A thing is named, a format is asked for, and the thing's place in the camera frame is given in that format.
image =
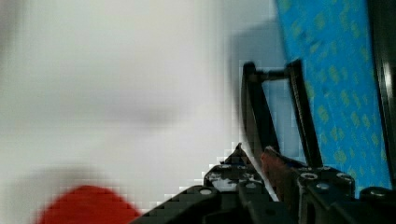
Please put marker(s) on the red ketchup bottle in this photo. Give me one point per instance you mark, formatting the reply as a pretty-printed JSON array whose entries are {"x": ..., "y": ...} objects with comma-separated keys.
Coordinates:
[{"x": 88, "y": 205}]

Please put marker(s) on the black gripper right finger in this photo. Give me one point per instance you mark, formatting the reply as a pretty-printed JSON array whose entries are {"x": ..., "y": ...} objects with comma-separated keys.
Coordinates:
[{"x": 283, "y": 174}]

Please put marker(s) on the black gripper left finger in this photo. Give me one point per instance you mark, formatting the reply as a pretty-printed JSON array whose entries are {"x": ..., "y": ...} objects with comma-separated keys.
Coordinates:
[{"x": 235, "y": 169}]

